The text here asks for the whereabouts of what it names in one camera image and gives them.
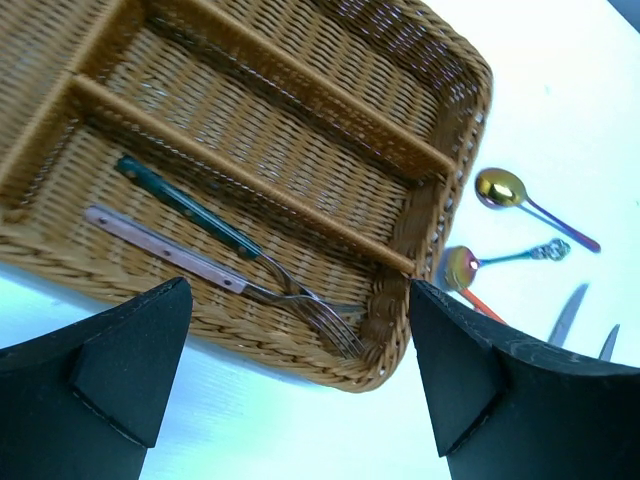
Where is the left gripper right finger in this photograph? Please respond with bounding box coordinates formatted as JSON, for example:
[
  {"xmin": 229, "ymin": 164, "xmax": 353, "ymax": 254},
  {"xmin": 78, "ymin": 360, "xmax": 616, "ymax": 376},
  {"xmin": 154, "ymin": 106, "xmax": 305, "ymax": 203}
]
[{"xmin": 409, "ymin": 281, "xmax": 639, "ymax": 479}]

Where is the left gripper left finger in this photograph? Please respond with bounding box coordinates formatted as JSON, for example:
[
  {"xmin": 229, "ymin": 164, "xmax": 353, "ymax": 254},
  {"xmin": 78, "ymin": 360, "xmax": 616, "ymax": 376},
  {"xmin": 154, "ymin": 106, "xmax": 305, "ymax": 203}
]
[{"xmin": 1, "ymin": 277, "xmax": 193, "ymax": 479}]

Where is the knife with brown marbled handle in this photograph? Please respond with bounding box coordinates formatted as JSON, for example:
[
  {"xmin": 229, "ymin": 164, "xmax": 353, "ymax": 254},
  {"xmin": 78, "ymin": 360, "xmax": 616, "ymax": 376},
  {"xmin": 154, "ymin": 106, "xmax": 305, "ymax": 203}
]
[{"xmin": 547, "ymin": 283, "xmax": 589, "ymax": 347}]

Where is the knife with green marbled handle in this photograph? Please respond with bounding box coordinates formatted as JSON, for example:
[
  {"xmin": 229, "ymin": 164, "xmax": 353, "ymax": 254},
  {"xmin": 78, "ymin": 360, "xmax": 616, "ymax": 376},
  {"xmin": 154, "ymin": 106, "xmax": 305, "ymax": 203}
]
[{"xmin": 598, "ymin": 324, "xmax": 620, "ymax": 362}]

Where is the rainbow spoon ornate handle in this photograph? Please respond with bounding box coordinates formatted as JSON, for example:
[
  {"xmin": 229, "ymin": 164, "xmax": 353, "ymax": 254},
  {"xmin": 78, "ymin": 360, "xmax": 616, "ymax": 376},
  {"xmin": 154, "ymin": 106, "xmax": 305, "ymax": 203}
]
[{"xmin": 434, "ymin": 238, "xmax": 571, "ymax": 292}]

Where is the fork with pink handle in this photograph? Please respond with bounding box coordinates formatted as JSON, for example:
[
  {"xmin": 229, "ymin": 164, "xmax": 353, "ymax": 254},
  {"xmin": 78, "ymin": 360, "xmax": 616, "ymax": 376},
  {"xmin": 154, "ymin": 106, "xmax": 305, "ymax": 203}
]
[{"xmin": 85, "ymin": 205, "xmax": 364, "ymax": 358}]

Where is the rainbow spoon plain handle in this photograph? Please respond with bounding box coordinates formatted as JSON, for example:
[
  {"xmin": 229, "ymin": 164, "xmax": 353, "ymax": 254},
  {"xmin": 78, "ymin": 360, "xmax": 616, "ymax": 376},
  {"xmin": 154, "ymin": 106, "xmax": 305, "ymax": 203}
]
[{"xmin": 474, "ymin": 168, "xmax": 601, "ymax": 254}]

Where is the orange chopstick upper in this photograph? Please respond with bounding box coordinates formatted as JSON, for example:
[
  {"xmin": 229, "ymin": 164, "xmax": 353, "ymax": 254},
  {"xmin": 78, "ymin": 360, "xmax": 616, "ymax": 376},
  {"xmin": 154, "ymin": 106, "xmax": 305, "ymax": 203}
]
[{"xmin": 459, "ymin": 289, "xmax": 506, "ymax": 325}]

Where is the wicker cutlery tray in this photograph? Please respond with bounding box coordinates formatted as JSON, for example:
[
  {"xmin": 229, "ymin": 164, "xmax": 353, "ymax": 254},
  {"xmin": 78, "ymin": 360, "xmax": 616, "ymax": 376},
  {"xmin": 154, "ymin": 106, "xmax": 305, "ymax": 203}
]
[{"xmin": 1, "ymin": 1, "xmax": 493, "ymax": 393}]

